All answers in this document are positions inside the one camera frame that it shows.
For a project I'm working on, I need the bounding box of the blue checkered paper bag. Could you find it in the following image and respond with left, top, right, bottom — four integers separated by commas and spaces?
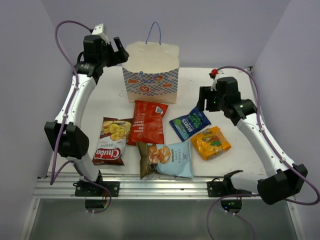
122, 21, 180, 104

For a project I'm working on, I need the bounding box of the blue Burts snack bag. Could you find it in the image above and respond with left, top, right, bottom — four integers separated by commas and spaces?
169, 106, 211, 142

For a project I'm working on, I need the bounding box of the yellow snack bag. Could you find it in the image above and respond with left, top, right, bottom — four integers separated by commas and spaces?
191, 126, 232, 161

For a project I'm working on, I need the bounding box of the red Lerna snack bag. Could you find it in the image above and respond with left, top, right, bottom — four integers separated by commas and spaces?
127, 100, 169, 146

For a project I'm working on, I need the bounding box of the light blue cassava chips bag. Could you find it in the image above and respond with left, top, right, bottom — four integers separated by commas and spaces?
136, 141, 194, 179

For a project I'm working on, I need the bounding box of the Chuba cassava chips bag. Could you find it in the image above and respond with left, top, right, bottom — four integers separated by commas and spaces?
92, 117, 133, 166

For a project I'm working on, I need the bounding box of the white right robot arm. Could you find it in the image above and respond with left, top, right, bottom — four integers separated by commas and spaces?
197, 77, 308, 205

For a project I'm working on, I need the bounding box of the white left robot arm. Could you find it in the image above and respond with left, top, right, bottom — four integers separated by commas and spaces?
44, 34, 129, 197

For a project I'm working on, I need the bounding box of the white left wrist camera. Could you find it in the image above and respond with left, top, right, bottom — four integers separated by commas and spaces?
91, 23, 104, 35

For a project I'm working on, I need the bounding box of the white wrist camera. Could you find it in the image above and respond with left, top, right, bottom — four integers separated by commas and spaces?
91, 23, 104, 35
209, 68, 225, 91

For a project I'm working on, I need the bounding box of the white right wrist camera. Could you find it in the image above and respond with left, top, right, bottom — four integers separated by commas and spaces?
209, 68, 225, 91

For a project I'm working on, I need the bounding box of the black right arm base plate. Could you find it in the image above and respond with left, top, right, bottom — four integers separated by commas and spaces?
206, 178, 252, 198

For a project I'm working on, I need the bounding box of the aluminium mounting rail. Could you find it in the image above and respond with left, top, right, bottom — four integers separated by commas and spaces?
32, 174, 293, 200

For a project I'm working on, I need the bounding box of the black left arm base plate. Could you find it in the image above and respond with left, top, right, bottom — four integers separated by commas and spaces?
73, 180, 120, 197

